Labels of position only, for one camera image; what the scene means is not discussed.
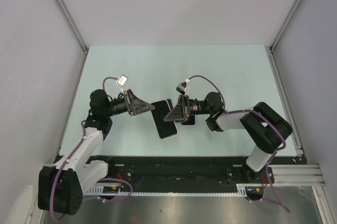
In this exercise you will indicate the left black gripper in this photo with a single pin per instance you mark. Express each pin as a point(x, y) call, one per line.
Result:
point(136, 105)

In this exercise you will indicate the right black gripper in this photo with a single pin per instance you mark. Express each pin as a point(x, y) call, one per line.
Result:
point(181, 111)

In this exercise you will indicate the beige phone case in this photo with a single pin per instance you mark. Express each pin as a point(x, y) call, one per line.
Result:
point(168, 136)

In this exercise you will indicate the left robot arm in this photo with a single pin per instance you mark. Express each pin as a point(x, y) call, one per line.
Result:
point(61, 186)

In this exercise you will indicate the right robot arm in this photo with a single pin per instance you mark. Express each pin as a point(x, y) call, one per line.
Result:
point(265, 126)

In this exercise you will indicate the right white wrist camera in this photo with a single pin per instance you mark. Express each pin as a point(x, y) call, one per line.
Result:
point(183, 88)

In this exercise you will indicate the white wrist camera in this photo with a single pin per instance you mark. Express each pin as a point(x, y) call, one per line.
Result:
point(121, 81)
point(183, 88)

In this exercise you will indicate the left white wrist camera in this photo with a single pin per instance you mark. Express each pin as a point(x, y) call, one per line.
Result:
point(121, 81)

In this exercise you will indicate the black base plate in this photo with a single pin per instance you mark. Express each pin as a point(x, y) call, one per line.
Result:
point(182, 174)

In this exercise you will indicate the white slotted cable duct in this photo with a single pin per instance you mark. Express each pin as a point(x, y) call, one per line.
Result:
point(97, 191)

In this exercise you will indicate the left aluminium frame post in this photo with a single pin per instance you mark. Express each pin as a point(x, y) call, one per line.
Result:
point(61, 5)

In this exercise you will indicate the aluminium frame post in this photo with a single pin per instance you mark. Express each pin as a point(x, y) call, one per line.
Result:
point(61, 5)
point(282, 30)

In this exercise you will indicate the aluminium front rail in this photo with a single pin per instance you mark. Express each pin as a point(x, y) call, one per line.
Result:
point(297, 175)

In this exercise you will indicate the right aluminium frame post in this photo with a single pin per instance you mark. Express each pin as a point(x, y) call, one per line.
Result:
point(282, 30)

